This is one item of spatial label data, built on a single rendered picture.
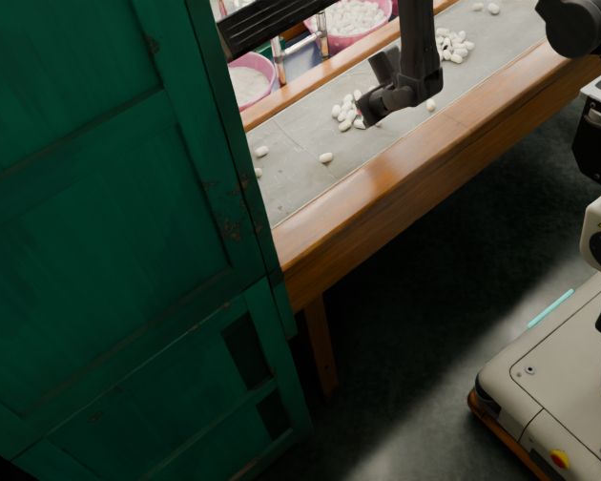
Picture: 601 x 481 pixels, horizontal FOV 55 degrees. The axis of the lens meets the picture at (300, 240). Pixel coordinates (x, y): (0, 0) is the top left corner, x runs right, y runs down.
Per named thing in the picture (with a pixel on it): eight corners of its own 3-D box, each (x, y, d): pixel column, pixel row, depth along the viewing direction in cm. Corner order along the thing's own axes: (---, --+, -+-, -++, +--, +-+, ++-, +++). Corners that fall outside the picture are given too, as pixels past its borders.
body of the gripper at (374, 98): (352, 102, 128) (368, 95, 121) (385, 81, 131) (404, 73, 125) (365, 128, 130) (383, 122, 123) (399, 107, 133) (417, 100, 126)
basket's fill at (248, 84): (288, 102, 163) (285, 86, 159) (223, 142, 156) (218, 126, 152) (242, 71, 175) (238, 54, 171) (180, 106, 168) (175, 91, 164)
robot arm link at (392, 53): (413, 103, 112) (444, 84, 115) (386, 48, 109) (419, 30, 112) (380, 115, 123) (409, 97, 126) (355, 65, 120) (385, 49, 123)
